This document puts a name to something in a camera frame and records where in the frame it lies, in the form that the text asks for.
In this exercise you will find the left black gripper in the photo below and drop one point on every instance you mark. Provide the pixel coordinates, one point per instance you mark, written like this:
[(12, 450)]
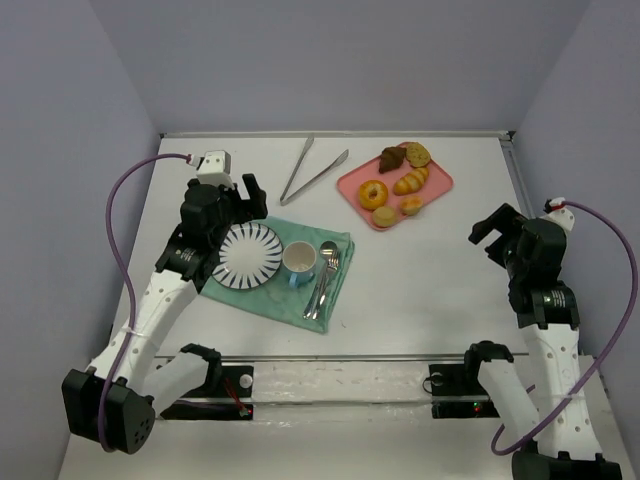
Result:
[(240, 198)]

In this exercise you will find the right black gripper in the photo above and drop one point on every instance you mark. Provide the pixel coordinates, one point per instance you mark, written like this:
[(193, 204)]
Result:
[(503, 236)]

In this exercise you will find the metal tongs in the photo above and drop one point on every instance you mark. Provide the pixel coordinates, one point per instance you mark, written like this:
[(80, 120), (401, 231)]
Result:
[(308, 171)]

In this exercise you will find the small round yellow bun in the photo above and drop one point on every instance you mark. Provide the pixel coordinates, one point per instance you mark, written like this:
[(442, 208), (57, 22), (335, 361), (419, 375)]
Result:
[(384, 216)]

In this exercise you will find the golden donut bread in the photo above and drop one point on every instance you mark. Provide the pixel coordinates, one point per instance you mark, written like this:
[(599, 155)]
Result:
[(372, 194)]

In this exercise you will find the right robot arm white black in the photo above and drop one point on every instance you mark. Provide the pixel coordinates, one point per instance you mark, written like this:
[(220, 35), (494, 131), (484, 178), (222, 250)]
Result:
[(551, 424)]

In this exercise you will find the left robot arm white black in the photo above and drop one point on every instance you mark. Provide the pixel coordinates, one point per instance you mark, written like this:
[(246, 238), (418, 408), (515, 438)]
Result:
[(117, 398)]

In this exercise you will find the long golden bread roll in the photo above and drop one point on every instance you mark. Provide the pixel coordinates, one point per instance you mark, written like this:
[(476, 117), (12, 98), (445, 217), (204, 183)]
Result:
[(411, 182)]

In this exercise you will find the blue striped white plate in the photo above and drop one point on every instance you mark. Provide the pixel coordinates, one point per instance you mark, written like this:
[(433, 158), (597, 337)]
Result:
[(250, 255)]

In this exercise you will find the blue and cream mug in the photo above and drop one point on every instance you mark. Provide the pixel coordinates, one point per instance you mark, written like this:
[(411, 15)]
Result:
[(299, 260)]

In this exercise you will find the metal spoon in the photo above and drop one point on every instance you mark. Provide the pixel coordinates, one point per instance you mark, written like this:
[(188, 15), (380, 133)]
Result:
[(327, 251)]

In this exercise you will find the small orange-topped bun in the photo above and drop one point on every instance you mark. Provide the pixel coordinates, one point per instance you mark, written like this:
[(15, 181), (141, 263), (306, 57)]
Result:
[(411, 205)]

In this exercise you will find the metal fork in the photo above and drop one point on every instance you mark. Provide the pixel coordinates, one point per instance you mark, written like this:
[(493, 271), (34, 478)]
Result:
[(333, 269)]

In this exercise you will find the metal knife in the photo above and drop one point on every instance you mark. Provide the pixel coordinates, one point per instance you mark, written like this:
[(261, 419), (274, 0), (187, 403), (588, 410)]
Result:
[(311, 305)]

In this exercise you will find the round green-speckled bun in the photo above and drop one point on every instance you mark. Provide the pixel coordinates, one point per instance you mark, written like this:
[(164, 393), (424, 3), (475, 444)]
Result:
[(417, 155)]

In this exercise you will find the dark chocolate croissant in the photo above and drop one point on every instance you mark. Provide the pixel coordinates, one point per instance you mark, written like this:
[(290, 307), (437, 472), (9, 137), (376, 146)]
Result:
[(391, 158)]

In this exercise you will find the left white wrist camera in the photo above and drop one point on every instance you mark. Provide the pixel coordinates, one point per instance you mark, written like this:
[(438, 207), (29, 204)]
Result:
[(215, 168)]

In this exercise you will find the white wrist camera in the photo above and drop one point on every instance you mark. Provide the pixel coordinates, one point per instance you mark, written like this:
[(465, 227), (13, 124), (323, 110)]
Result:
[(556, 211), (215, 168)]

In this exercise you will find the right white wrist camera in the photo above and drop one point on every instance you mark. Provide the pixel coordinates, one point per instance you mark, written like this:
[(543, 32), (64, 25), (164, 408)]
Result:
[(556, 211)]

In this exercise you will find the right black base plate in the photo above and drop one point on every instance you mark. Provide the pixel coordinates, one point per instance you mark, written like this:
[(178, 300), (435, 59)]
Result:
[(454, 395)]

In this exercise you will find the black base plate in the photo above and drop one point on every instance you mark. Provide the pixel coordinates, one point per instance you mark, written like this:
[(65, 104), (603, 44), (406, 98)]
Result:
[(454, 395), (229, 400)]

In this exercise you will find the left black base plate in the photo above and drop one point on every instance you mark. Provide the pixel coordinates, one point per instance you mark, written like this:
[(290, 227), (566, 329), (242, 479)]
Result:
[(229, 400)]

